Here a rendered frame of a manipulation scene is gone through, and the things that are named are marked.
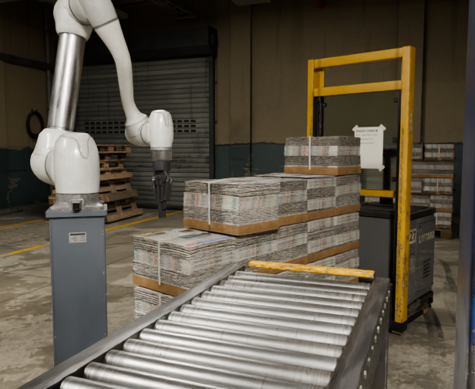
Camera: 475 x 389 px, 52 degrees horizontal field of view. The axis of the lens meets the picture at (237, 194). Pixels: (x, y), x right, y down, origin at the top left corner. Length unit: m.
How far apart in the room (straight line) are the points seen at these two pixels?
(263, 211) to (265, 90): 7.15
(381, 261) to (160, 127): 2.05
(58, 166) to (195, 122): 8.02
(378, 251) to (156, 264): 1.86
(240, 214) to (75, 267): 0.74
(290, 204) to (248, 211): 0.36
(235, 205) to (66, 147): 0.77
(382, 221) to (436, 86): 5.56
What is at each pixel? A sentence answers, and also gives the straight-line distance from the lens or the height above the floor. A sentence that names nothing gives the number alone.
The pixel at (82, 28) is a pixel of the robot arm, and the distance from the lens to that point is 2.10.
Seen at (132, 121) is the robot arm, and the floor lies 1.33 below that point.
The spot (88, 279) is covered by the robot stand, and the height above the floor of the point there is 0.75.
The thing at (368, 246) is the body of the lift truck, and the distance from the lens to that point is 3.60.
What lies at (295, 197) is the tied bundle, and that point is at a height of 0.97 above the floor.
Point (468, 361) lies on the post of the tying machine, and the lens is 0.21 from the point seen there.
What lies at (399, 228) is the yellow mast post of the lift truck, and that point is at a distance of 3.32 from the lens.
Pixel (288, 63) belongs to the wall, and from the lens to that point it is 9.28.
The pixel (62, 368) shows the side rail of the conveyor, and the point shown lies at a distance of 1.04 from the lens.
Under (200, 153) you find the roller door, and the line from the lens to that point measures 9.72.
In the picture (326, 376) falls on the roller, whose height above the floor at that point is 0.80.
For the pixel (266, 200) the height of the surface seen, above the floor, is 0.98.
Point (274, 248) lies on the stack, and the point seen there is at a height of 0.73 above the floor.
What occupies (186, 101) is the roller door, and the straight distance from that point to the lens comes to 9.89.
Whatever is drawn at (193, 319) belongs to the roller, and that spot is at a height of 0.79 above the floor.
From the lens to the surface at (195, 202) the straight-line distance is 2.35.
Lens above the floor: 1.21
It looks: 5 degrees down
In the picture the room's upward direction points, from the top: straight up
